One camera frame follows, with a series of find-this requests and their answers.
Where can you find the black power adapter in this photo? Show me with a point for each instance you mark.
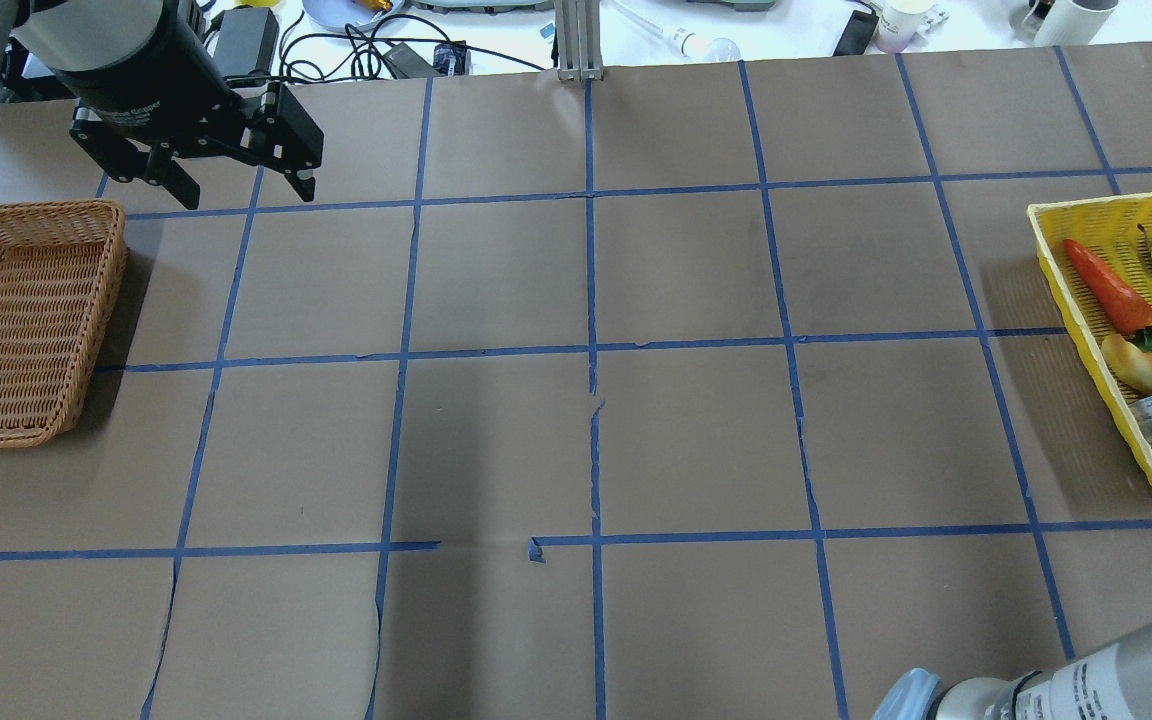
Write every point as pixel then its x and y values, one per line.
pixel 245 42

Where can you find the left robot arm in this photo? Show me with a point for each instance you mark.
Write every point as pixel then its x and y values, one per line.
pixel 38 27

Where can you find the white plate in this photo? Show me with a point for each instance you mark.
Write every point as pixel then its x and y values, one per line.
pixel 334 16

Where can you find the light bulb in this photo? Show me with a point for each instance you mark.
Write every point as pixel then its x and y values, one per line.
pixel 694 46

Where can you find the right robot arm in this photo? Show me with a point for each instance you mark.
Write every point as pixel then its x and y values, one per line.
pixel 1112 682

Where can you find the yellow plastic basket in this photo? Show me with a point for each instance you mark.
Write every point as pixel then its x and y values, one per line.
pixel 1119 230

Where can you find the brown wicker basket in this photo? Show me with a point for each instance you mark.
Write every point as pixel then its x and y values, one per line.
pixel 61 269

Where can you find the white cup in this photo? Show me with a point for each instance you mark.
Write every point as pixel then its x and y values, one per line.
pixel 900 21

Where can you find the white mug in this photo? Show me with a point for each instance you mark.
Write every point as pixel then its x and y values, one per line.
pixel 1060 23

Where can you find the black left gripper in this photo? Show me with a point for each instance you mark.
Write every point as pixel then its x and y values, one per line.
pixel 154 88

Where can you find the aluminium frame post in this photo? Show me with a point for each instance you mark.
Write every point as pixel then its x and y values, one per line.
pixel 578 40

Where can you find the orange toy carrot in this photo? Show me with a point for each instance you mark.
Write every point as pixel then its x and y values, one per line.
pixel 1125 309

